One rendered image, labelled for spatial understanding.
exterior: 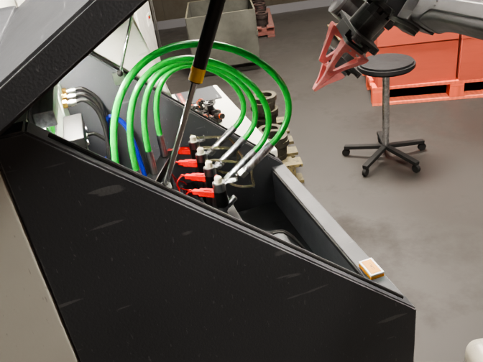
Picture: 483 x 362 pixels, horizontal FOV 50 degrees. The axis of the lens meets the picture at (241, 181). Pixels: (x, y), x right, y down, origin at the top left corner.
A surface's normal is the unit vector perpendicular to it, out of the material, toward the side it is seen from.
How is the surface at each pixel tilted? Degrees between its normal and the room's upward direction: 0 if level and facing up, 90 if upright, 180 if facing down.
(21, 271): 90
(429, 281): 0
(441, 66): 90
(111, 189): 90
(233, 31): 90
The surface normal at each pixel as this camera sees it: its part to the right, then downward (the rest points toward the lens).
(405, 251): -0.13, -0.86
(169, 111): 0.30, 0.43
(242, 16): 0.06, 0.48
